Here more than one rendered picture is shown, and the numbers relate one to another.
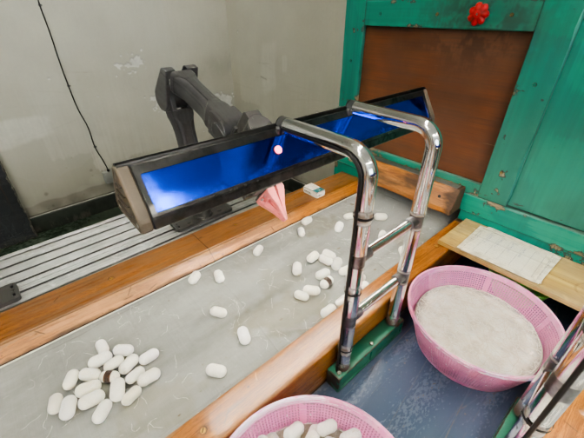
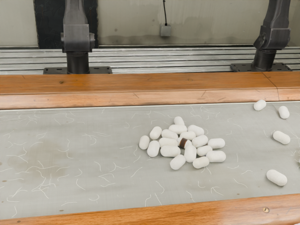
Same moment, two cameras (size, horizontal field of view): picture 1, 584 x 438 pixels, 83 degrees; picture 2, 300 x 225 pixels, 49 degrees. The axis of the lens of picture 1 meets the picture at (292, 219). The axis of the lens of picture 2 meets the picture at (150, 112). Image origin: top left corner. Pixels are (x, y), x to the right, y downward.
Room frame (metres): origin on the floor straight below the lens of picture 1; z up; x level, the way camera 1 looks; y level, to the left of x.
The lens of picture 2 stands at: (-0.16, 0.12, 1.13)
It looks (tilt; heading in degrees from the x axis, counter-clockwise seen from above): 33 degrees down; 29
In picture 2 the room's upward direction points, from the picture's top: 5 degrees clockwise
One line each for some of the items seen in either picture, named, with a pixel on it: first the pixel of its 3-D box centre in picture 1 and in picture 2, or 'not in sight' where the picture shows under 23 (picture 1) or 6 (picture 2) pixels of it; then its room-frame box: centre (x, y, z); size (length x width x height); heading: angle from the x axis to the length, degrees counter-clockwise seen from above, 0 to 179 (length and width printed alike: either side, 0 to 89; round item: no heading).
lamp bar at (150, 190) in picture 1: (319, 135); not in sight; (0.52, -0.04, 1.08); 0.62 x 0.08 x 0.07; 131
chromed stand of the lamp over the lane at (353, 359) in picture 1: (345, 245); not in sight; (0.46, -0.09, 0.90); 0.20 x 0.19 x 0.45; 131
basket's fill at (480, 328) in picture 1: (472, 332); not in sight; (0.43, -0.36, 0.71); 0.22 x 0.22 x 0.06
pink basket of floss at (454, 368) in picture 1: (474, 328); not in sight; (0.43, -0.36, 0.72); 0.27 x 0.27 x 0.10
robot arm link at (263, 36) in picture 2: not in sight; (271, 41); (0.91, 0.29, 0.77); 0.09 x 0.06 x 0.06; 133
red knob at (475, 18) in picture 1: (479, 14); not in sight; (0.82, -0.40, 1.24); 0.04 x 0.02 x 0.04; 41
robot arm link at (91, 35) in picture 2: not in sight; (77, 42); (0.50, 0.73, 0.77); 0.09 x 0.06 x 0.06; 133
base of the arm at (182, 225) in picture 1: (200, 206); (264, 59); (0.92, 0.30, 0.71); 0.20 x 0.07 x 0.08; 133
